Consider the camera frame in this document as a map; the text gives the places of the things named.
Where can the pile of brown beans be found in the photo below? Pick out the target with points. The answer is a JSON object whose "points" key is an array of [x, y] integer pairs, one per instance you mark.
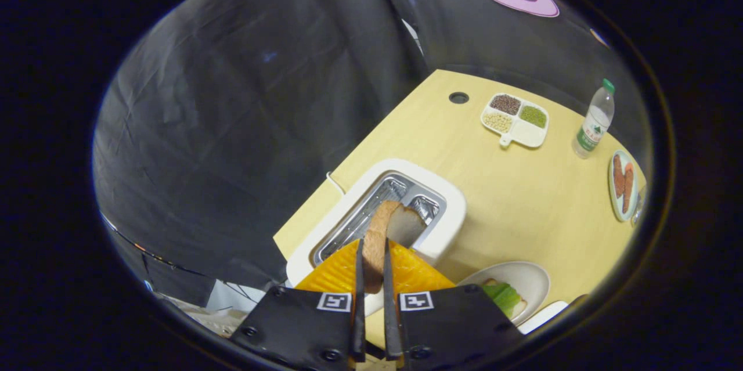
{"points": [[505, 104]]}

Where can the pile of green beans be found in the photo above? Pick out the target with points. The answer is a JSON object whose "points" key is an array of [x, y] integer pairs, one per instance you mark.
{"points": [[533, 116]]}

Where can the green lettuce leaf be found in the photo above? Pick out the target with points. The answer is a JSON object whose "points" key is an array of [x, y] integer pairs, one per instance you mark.
{"points": [[502, 298]]}

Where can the white square plate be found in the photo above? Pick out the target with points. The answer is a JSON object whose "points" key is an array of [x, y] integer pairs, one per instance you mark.
{"points": [[543, 316]]}

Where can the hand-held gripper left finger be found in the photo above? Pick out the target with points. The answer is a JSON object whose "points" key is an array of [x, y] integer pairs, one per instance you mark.
{"points": [[313, 324]]}

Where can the white toaster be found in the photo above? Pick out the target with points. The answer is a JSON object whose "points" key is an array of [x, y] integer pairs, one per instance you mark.
{"points": [[450, 226]]}

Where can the beige round plate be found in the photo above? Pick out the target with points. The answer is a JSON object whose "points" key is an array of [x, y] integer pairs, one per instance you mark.
{"points": [[528, 278]]}

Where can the white bread slice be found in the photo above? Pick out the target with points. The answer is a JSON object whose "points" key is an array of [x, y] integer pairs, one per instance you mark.
{"points": [[522, 305]]}

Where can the light blue oval plate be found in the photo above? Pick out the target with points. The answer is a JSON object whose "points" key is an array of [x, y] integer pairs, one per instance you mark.
{"points": [[634, 211]]}

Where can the pile of yellow beans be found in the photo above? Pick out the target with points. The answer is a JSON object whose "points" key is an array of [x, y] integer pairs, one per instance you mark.
{"points": [[498, 122]]}

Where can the white divided tray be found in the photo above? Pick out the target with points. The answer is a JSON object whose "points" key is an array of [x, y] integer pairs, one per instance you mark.
{"points": [[531, 135]]}

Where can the clear plastic water bottle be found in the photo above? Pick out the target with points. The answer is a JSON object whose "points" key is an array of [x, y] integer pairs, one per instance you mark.
{"points": [[592, 127]]}

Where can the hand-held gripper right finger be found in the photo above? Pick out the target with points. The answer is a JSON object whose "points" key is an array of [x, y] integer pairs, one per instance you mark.
{"points": [[453, 324]]}

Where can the brown meat patty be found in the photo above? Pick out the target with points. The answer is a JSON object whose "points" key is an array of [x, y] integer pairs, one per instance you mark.
{"points": [[628, 188], [618, 176]]}

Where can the toasted bread slice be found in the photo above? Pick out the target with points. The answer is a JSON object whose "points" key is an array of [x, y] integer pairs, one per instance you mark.
{"points": [[377, 231]]}

